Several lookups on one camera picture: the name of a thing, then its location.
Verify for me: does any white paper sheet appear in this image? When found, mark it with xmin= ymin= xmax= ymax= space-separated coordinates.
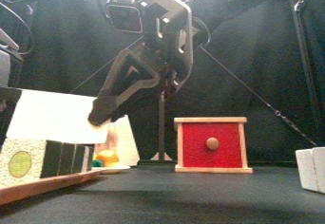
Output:
xmin=5 ymin=87 xmax=112 ymax=145

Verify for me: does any orange toy food piece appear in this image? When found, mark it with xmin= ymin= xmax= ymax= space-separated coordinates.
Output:
xmin=95 ymin=149 xmax=121 ymax=168

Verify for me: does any black cloth backdrop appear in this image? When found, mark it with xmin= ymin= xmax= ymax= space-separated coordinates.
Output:
xmin=0 ymin=0 xmax=325 ymax=167

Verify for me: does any small white plate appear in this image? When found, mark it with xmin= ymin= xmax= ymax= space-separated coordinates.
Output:
xmin=90 ymin=165 xmax=133 ymax=175

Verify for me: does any green patterned white box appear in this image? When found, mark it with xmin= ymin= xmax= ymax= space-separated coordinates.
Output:
xmin=0 ymin=138 xmax=95 ymax=188

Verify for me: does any wooden box with red drawer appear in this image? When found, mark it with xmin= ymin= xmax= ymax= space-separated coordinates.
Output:
xmin=173 ymin=116 xmax=254 ymax=175

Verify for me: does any white segmented toy block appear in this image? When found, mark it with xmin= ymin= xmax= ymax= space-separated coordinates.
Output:
xmin=294 ymin=146 xmax=325 ymax=195

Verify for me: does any thin diagonal brace wire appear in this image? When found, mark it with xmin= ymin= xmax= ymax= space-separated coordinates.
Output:
xmin=197 ymin=45 xmax=320 ymax=147
xmin=68 ymin=36 xmax=146 ymax=94

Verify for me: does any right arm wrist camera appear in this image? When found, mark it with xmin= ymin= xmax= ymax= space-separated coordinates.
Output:
xmin=104 ymin=1 xmax=145 ymax=35

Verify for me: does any black thin frame pole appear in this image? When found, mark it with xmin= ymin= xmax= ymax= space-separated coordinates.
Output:
xmin=157 ymin=88 xmax=167 ymax=155

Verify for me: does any grey pole base bracket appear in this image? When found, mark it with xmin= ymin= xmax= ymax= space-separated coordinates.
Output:
xmin=150 ymin=151 xmax=174 ymax=162

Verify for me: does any black frame post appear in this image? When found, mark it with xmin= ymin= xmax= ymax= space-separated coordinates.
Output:
xmin=289 ymin=0 xmax=322 ymax=140

